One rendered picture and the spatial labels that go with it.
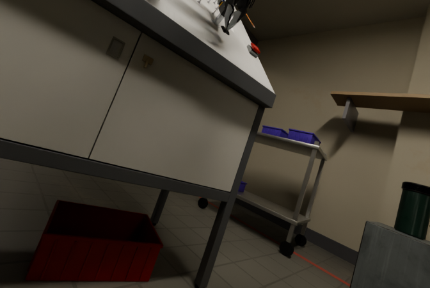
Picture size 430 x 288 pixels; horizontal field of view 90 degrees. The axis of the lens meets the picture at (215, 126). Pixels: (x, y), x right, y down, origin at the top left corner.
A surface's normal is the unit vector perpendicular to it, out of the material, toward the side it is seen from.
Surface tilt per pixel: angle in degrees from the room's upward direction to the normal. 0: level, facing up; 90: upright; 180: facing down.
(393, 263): 90
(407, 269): 90
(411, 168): 90
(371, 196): 90
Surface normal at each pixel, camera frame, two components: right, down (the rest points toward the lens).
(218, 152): 0.58, 0.10
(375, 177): -0.64, -0.32
